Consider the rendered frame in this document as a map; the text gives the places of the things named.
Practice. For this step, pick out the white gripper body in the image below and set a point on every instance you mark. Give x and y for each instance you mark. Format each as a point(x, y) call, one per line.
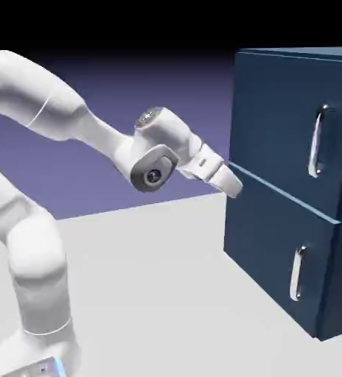
point(225, 178)

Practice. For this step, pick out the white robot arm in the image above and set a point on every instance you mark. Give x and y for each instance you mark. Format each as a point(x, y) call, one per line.
point(56, 112)

